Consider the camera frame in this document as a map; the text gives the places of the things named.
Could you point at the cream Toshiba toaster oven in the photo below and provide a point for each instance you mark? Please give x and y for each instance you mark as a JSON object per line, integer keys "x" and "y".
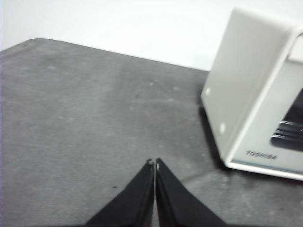
{"x": 236, "y": 71}

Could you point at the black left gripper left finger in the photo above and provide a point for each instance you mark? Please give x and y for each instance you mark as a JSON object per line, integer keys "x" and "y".
{"x": 132, "y": 203}

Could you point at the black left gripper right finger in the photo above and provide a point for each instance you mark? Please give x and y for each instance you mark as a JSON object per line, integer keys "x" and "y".
{"x": 175, "y": 203}

